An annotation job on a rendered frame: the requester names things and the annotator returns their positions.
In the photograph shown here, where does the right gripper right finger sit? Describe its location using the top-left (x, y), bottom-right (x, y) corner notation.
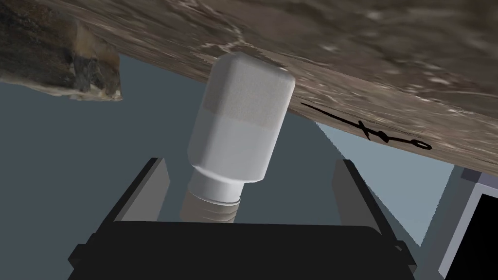
top-left (331, 158), bottom-right (394, 235)

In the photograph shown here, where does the brown bread loaf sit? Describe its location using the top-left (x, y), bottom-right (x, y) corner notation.
top-left (0, 0), bottom-right (124, 102)

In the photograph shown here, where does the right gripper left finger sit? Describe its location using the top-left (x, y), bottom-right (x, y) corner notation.
top-left (102, 157), bottom-right (171, 224)

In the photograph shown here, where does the black thin utensil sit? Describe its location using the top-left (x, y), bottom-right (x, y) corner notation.
top-left (300, 102), bottom-right (433, 151)

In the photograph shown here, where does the white bottle with grey cap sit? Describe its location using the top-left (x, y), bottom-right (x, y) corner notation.
top-left (179, 52), bottom-right (296, 224)

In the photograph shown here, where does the brown marbled table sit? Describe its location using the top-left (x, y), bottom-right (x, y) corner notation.
top-left (0, 0), bottom-right (498, 177)

